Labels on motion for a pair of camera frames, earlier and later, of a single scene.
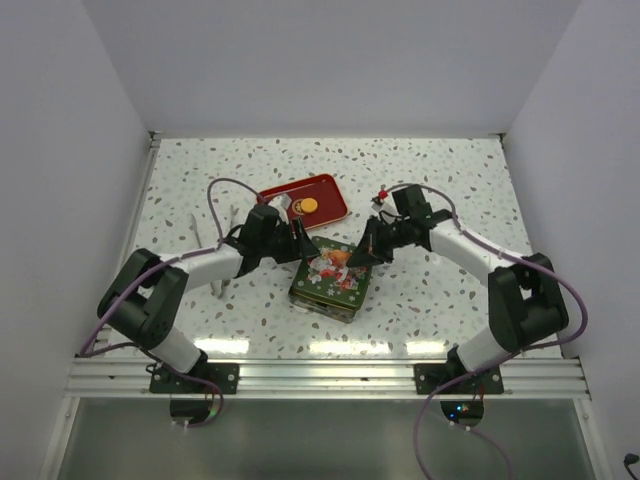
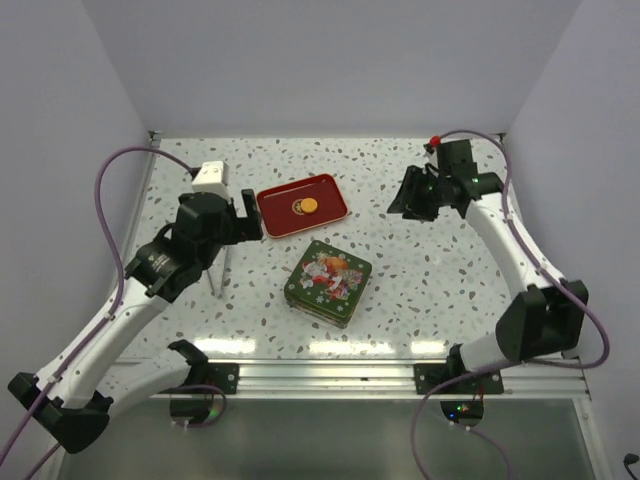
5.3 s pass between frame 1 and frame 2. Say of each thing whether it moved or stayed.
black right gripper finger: moved
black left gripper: moved
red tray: stayed
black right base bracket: stayed
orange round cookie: stayed
